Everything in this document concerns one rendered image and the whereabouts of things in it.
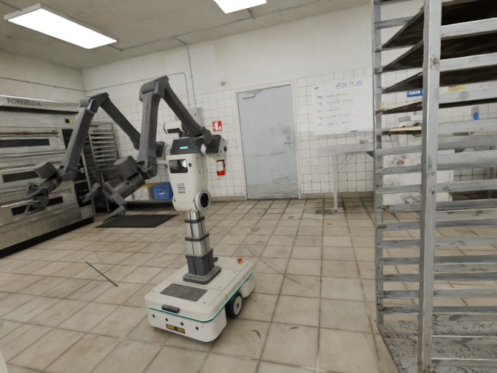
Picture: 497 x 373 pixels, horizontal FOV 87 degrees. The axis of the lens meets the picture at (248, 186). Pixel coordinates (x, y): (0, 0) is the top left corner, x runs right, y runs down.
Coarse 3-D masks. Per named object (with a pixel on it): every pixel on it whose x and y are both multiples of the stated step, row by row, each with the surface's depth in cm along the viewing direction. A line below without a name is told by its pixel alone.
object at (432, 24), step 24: (432, 0) 70; (432, 24) 71; (432, 48) 72; (432, 72) 73; (432, 96) 74; (432, 120) 75; (432, 144) 76; (432, 168) 78; (432, 192) 79; (432, 216) 80; (432, 240) 81; (432, 264) 83; (432, 288) 84; (432, 312) 86
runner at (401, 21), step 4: (412, 16) 109; (388, 20) 110; (392, 20) 110; (396, 20) 110; (400, 20) 110; (404, 20) 110; (408, 20) 109; (376, 24) 111; (380, 24) 111; (384, 24) 111; (388, 24) 109; (392, 24) 108; (396, 24) 109; (400, 24) 109; (404, 24) 110; (376, 28) 111; (380, 28) 111
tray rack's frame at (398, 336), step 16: (384, 320) 139; (400, 320) 138; (416, 320) 137; (384, 336) 129; (400, 336) 128; (416, 336) 127; (496, 336) 122; (400, 352) 119; (416, 352) 118; (432, 352) 117; (448, 352) 116; (464, 352) 115; (480, 352) 115; (496, 352) 114; (400, 368) 111; (416, 368) 110; (432, 368) 110; (448, 368) 109; (464, 368) 108; (480, 368) 108; (496, 368) 107
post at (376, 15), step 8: (376, 8) 110; (376, 16) 111; (376, 32) 112; (376, 40) 113; (376, 56) 114; (376, 64) 114; (376, 80) 116; (376, 96) 117; (376, 104) 117; (376, 120) 119; (376, 128) 119; (376, 136) 120; (376, 144) 121; (376, 160) 122; (376, 176) 123; (376, 184) 124; (376, 200) 125; (376, 216) 127; (376, 232) 128; (376, 240) 129; (376, 248) 130; (376, 256) 130; (376, 264) 131; (376, 272) 132; (376, 280) 133; (376, 288) 134; (376, 296) 135; (376, 304) 136; (376, 312) 137; (376, 320) 138
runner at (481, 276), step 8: (448, 272) 127; (456, 272) 126; (464, 272) 126; (472, 272) 125; (480, 272) 125; (488, 272) 124; (496, 272) 124; (384, 280) 130; (392, 280) 130; (400, 280) 129; (408, 280) 128; (416, 280) 128; (440, 280) 126; (448, 280) 125; (456, 280) 125; (464, 280) 124; (472, 280) 124; (480, 280) 123
